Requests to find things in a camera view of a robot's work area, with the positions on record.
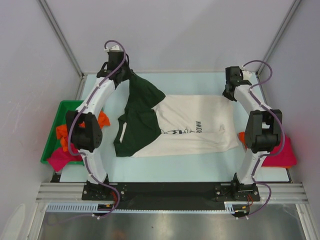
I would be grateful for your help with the folded pink t-shirt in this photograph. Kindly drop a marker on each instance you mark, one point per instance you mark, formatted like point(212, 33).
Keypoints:
point(285, 159)

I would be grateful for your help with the green plastic bin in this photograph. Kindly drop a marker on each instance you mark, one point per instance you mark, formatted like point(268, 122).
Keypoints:
point(60, 119)

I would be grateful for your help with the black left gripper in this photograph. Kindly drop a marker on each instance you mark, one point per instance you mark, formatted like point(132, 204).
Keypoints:
point(127, 76)

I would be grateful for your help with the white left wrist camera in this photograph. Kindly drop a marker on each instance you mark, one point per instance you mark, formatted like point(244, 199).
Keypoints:
point(113, 48)

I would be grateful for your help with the orange t-shirt in bin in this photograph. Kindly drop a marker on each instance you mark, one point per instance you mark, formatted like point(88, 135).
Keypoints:
point(62, 132)

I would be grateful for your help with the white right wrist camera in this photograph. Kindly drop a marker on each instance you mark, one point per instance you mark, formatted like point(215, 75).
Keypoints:
point(246, 75)

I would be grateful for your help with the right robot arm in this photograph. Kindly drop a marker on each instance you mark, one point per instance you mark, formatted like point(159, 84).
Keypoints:
point(263, 131)

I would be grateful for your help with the pink t-shirt in bin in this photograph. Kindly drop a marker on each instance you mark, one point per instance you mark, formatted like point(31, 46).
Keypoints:
point(60, 158)

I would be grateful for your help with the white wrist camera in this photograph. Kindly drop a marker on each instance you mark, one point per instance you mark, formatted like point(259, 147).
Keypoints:
point(113, 48)
point(246, 75)

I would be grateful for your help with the left aluminium corner post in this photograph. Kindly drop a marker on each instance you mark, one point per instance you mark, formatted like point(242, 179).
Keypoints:
point(49, 15)

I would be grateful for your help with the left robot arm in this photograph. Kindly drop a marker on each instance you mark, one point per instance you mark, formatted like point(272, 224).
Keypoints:
point(83, 130)

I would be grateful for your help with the slotted cable duct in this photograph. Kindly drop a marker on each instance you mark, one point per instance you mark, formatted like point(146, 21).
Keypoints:
point(99, 208)

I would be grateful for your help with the right aluminium corner post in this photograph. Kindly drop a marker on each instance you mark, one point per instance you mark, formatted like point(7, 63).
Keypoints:
point(282, 29)

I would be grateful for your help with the white and green t-shirt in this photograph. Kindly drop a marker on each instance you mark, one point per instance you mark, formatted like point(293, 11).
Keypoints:
point(155, 124)

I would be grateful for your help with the folded orange t-shirt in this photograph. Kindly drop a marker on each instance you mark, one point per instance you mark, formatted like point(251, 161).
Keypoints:
point(241, 137)

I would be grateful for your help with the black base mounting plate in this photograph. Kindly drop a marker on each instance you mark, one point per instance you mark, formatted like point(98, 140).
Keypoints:
point(170, 193)

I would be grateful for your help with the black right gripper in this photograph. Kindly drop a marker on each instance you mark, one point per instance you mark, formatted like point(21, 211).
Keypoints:
point(226, 95)

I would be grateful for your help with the aluminium frame rail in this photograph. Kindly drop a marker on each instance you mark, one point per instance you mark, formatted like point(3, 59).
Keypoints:
point(69, 192)

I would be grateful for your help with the aluminium corner post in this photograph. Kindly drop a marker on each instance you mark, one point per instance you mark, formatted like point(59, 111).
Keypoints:
point(282, 29)
point(49, 15)

